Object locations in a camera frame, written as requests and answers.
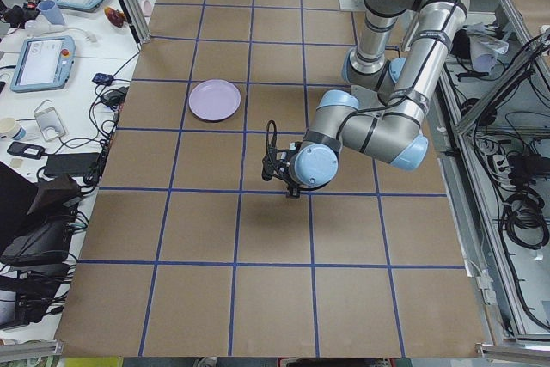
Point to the red orange fruit object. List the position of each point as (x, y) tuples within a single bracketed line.
[(115, 17)]

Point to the light blue plastic cup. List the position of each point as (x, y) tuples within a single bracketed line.
[(51, 11)]

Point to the pink paper cup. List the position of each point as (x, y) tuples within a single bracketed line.
[(146, 7)]

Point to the metal tin tray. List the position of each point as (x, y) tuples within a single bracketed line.
[(49, 122)]

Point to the white paper cup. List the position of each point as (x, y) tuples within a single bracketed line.
[(11, 128)]

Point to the lavender plate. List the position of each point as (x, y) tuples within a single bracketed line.
[(214, 100)]

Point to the small blue black device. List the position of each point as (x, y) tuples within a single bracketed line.
[(103, 79)]

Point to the black smartphone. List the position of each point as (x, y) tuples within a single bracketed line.
[(30, 151)]

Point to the teach pendant near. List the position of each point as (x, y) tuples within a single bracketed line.
[(44, 64)]

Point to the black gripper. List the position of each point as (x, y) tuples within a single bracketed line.
[(294, 192)]

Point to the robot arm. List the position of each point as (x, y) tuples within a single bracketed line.
[(397, 61)]

